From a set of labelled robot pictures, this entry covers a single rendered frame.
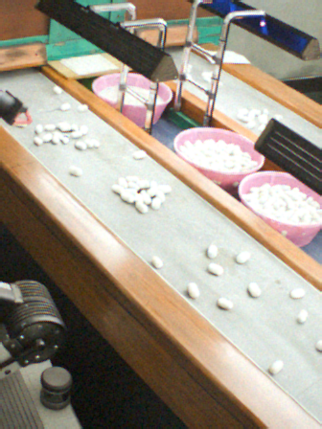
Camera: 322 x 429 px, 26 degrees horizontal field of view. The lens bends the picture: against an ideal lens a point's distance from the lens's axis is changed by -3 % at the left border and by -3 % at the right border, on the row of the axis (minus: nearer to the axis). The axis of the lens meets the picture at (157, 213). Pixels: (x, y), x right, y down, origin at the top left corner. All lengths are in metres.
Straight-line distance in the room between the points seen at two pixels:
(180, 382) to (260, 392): 0.18
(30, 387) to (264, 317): 0.56
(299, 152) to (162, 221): 0.47
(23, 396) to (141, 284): 0.39
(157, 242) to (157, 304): 0.25
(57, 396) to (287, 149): 0.73
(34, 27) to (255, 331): 1.39
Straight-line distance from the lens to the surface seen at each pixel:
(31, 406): 1.63
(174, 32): 2.76
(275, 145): 1.48
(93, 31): 1.96
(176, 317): 1.45
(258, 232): 1.76
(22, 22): 2.43
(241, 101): 2.51
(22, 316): 1.38
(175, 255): 1.66
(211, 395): 1.37
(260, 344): 1.48
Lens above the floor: 1.72
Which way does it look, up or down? 33 degrees down
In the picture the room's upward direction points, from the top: 10 degrees clockwise
